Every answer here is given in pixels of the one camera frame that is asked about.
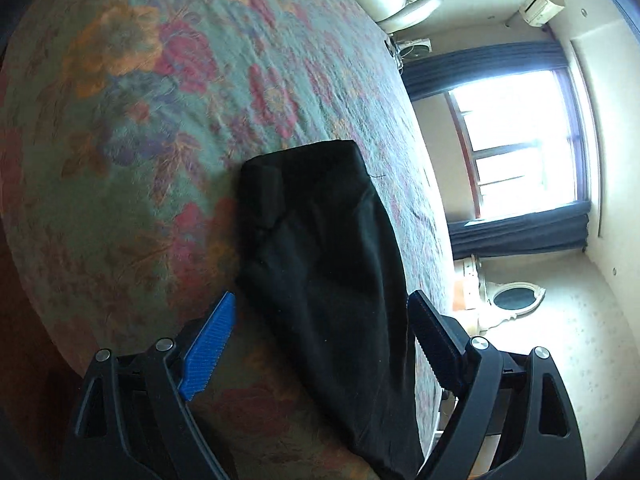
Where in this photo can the dark blue curtain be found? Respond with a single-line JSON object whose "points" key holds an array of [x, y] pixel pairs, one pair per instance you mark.
{"points": [[480, 67], [520, 235]]}

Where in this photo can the black pants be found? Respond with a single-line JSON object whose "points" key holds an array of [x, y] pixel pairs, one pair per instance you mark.
{"points": [[325, 270]]}

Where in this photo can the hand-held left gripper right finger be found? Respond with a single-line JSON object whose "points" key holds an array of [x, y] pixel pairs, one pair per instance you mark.
{"points": [[432, 340]]}

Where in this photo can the bright window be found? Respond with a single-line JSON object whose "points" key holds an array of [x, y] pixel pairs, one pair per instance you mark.
{"points": [[525, 145]]}

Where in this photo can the wall air conditioner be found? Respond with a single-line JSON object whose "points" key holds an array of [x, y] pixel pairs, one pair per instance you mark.
{"points": [[542, 5]]}

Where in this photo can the white oval vanity mirror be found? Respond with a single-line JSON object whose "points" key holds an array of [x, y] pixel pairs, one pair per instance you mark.
{"points": [[515, 299]]}

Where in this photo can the white dressing table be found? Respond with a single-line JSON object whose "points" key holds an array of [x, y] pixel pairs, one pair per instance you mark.
{"points": [[472, 295]]}

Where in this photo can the white standing fan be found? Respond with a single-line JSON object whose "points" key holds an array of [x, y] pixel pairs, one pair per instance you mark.
{"points": [[417, 49]]}

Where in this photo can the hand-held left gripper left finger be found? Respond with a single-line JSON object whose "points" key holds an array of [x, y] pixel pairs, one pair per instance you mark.
{"points": [[207, 355]]}

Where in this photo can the floral bedspread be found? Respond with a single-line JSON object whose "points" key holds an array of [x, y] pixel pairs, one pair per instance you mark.
{"points": [[150, 135]]}

